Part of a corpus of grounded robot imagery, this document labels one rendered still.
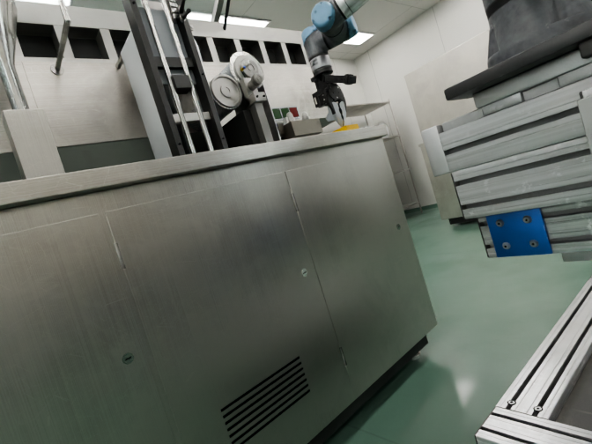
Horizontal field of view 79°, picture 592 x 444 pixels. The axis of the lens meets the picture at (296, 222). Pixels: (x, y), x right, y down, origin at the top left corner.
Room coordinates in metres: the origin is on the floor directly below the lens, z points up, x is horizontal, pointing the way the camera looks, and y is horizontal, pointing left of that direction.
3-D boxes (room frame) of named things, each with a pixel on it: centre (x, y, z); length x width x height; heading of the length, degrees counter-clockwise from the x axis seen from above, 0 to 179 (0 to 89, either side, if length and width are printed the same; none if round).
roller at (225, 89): (1.40, 0.17, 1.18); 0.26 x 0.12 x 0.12; 39
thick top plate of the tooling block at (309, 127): (1.62, -0.03, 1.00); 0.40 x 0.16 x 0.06; 39
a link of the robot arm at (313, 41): (1.31, -0.26, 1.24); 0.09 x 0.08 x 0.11; 63
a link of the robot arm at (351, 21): (1.25, -0.34, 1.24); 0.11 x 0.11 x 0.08; 63
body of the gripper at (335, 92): (1.32, -0.25, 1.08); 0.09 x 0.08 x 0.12; 40
